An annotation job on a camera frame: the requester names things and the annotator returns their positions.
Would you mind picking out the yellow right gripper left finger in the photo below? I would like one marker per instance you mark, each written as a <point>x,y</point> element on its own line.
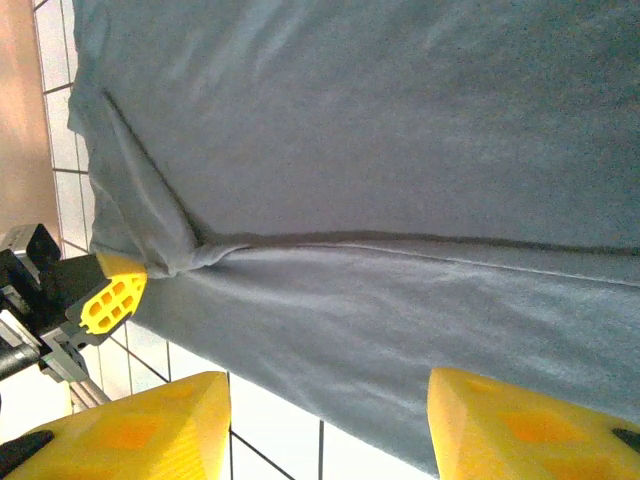
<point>130,430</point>

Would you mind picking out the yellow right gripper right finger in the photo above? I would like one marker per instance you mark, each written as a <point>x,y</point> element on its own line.
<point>525,430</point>

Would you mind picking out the gray t-shirt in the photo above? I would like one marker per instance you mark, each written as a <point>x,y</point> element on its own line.
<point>350,150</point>

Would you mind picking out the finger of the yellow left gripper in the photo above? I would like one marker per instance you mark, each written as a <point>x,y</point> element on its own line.
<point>112,300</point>

